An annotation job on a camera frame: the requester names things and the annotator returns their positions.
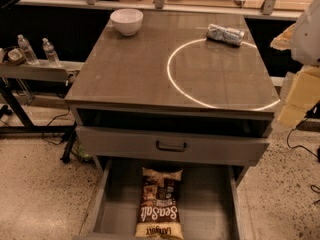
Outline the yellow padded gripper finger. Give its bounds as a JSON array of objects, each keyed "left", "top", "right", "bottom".
[
  {"left": 270, "top": 24, "right": 295, "bottom": 51},
  {"left": 277, "top": 65, "right": 320, "bottom": 129}
]

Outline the brown sea salt chip bag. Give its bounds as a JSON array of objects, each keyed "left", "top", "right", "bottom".
[{"left": 135, "top": 168, "right": 184, "bottom": 240}]

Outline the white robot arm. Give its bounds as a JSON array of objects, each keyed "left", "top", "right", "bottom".
[{"left": 270, "top": 0, "right": 320, "bottom": 129}]

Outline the silver foil snack bag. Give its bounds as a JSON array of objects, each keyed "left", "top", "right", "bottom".
[{"left": 206, "top": 24, "right": 245, "bottom": 46}]

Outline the grey metal drawer cabinet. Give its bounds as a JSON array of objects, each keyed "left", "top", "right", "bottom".
[{"left": 64, "top": 9, "right": 282, "bottom": 182}]

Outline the open middle drawer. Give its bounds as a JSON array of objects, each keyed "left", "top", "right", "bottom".
[{"left": 75, "top": 158, "right": 244, "bottom": 240}]

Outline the white ceramic bowl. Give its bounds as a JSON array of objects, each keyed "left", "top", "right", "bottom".
[{"left": 110, "top": 9, "right": 144, "bottom": 36}]

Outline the right clear water bottle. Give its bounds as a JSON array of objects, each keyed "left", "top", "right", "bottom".
[{"left": 42, "top": 38, "right": 61, "bottom": 67}]

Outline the clear water bottle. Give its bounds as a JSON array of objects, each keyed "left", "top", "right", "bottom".
[
  {"left": 18, "top": 34, "right": 38, "bottom": 65},
  {"left": 42, "top": 38, "right": 61, "bottom": 67}
]

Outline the grey side shelf bench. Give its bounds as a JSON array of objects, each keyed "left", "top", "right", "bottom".
[{"left": 0, "top": 60, "right": 84, "bottom": 134}]

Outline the left clear water bottle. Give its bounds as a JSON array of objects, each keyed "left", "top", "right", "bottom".
[{"left": 18, "top": 34, "right": 38, "bottom": 65}]

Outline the small bowl on side shelf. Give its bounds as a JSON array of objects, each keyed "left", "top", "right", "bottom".
[{"left": 2, "top": 46, "right": 25, "bottom": 66}]

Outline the black floor cable right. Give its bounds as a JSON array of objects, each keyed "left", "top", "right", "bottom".
[{"left": 286, "top": 115, "right": 320, "bottom": 162}]

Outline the black floor cable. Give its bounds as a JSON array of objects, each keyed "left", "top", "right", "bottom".
[
  {"left": 40, "top": 106, "right": 75, "bottom": 147},
  {"left": 286, "top": 115, "right": 320, "bottom": 162}
]

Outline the closed top drawer with handle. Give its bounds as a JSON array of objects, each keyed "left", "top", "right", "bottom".
[{"left": 76, "top": 126, "right": 269, "bottom": 166}]

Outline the black floor cable left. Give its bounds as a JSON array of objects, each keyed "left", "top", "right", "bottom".
[{"left": 40, "top": 106, "right": 75, "bottom": 147}]

